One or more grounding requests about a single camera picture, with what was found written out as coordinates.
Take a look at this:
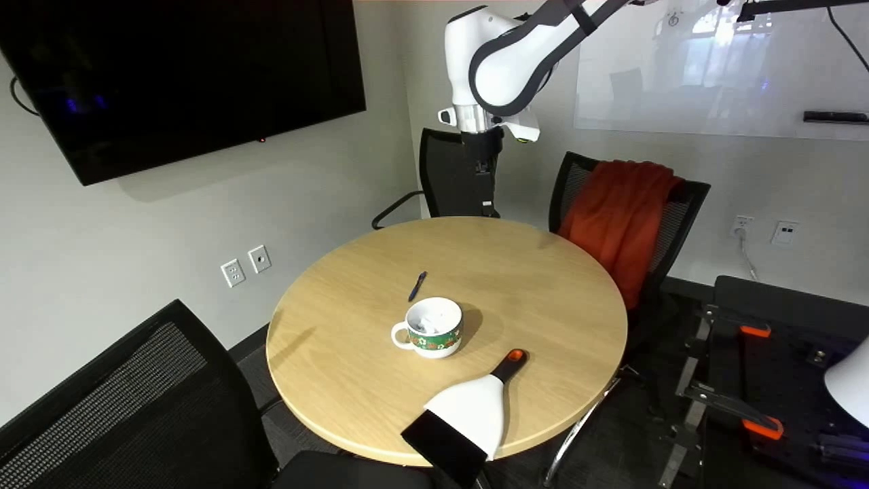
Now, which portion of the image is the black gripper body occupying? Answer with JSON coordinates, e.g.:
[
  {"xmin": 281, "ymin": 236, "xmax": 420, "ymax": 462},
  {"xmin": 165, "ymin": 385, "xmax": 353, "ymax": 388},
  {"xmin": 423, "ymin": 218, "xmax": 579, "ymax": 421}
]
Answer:
[{"xmin": 458, "ymin": 127, "xmax": 509, "ymax": 189}]

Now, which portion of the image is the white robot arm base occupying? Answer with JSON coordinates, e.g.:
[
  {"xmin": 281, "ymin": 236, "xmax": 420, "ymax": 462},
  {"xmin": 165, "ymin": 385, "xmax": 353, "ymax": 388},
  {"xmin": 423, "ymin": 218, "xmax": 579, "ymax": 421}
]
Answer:
[{"xmin": 821, "ymin": 334, "xmax": 869, "ymax": 430}]

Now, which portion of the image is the black chair with armrest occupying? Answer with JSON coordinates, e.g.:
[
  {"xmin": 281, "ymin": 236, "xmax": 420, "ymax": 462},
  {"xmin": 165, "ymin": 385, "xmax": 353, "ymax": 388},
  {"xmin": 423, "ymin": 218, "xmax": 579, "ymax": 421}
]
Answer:
[{"xmin": 370, "ymin": 126, "xmax": 509, "ymax": 231}]

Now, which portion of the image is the black pen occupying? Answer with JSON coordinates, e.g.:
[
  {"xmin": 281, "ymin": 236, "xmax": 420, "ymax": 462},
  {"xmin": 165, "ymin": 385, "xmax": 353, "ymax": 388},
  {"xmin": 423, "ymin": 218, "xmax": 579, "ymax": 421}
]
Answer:
[{"xmin": 404, "ymin": 269, "xmax": 430, "ymax": 305}]

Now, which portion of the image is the red cloth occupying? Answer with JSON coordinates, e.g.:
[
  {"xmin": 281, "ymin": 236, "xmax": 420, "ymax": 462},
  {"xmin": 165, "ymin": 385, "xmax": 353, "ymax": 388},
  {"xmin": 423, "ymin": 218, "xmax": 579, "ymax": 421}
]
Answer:
[{"xmin": 558, "ymin": 161, "xmax": 682, "ymax": 312}]

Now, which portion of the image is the black chair holding red cloth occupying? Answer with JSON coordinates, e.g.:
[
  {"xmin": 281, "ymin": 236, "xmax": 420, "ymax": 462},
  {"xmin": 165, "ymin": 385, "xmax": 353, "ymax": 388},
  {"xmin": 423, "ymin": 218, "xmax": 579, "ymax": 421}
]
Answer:
[{"xmin": 547, "ymin": 151, "xmax": 714, "ymax": 322}]

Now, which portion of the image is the white glass whiteboard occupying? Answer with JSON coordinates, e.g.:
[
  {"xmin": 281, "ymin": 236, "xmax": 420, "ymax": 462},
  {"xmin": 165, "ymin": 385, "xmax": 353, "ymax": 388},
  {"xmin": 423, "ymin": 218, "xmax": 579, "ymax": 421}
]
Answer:
[{"xmin": 573, "ymin": 0, "xmax": 869, "ymax": 144}]

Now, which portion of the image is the silver metal leg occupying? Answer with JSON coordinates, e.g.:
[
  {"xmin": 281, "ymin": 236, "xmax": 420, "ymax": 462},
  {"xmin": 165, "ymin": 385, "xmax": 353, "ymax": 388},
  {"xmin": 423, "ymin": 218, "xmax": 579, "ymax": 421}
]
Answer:
[{"xmin": 540, "ymin": 365, "xmax": 628, "ymax": 489}]

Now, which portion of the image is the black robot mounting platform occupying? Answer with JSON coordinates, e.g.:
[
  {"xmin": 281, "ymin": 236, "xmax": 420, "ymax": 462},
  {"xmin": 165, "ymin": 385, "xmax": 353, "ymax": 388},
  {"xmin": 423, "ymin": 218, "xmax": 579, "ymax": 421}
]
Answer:
[{"xmin": 654, "ymin": 275, "xmax": 869, "ymax": 489}]

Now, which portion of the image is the black whiteboard eraser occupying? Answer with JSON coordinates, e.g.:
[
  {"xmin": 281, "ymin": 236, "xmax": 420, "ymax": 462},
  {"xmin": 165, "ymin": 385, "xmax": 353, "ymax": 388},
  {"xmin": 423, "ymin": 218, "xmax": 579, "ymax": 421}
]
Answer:
[{"xmin": 802, "ymin": 108, "xmax": 869, "ymax": 127}]

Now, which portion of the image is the black mesh office chair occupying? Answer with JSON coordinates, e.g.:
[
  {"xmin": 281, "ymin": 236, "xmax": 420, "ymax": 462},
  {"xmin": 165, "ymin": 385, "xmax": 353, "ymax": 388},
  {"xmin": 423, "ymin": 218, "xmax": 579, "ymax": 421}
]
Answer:
[{"xmin": 0, "ymin": 297, "xmax": 277, "ymax": 489}]

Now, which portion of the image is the white wall outlet plate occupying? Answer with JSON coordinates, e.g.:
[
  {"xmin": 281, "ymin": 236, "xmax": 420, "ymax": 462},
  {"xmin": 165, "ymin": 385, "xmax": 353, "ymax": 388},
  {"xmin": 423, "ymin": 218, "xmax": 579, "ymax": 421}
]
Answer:
[
  {"xmin": 245, "ymin": 243, "xmax": 275, "ymax": 277},
  {"xmin": 217, "ymin": 255, "xmax": 249, "ymax": 292}
]

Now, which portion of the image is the black wall television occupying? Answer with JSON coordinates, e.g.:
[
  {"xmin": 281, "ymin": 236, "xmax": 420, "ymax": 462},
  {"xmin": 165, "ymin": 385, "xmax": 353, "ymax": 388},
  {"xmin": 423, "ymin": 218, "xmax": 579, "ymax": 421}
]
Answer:
[{"xmin": 0, "ymin": 0, "xmax": 370, "ymax": 189}]

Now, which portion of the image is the black clamp with orange handle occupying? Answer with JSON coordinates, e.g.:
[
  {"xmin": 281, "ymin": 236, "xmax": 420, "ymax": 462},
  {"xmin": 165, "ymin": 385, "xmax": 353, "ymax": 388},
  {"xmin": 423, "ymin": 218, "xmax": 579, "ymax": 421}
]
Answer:
[
  {"xmin": 692, "ymin": 308, "xmax": 776, "ymax": 345},
  {"xmin": 682, "ymin": 379, "xmax": 787, "ymax": 445}
]

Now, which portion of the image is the black television cable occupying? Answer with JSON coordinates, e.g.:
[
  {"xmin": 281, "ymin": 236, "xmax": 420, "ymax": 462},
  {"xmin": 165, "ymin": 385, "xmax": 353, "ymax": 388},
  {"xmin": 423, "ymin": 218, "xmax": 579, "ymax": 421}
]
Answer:
[{"xmin": 9, "ymin": 74, "xmax": 43, "ymax": 121}]

